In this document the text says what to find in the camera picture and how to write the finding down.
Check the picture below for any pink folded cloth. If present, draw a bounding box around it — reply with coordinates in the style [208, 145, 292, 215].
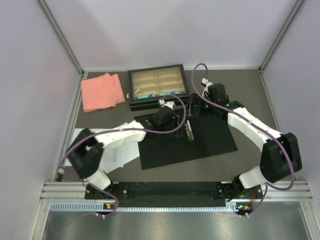
[81, 73, 125, 113]

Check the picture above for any black glass-lid compartment box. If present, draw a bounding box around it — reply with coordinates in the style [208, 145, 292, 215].
[127, 64, 190, 112]

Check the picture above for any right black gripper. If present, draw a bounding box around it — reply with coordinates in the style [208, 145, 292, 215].
[184, 93, 218, 118]

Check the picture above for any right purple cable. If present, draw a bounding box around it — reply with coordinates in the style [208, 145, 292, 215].
[191, 62, 297, 217]

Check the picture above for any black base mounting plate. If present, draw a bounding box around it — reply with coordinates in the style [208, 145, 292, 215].
[84, 181, 263, 207]

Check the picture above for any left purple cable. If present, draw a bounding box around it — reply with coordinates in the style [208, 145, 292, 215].
[48, 93, 188, 235]

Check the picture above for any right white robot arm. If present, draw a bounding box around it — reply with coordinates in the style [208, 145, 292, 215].
[188, 78, 303, 198]

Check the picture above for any purple cable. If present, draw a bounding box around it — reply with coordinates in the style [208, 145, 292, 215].
[48, 93, 188, 235]
[191, 62, 297, 217]

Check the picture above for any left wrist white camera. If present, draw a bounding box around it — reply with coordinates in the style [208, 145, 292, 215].
[158, 99, 175, 110]

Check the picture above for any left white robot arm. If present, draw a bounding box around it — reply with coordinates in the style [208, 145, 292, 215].
[64, 104, 187, 199]

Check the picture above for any printed white paper sheet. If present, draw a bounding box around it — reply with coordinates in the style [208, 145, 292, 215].
[65, 128, 141, 171]

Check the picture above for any wrist white camera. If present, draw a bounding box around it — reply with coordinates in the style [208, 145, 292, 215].
[158, 99, 175, 110]
[201, 78, 213, 92]

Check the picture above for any aluminium frame rail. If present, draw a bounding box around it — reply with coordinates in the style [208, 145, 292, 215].
[37, 0, 86, 76]

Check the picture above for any black ring binder folder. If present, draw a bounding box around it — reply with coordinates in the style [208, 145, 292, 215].
[138, 116, 238, 170]

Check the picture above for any lower white paper sheet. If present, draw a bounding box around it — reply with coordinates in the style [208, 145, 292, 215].
[99, 160, 132, 174]

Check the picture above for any grey slotted cable duct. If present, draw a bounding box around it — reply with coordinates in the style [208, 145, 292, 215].
[50, 201, 239, 213]

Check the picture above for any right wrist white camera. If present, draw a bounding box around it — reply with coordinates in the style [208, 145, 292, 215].
[201, 78, 213, 92]

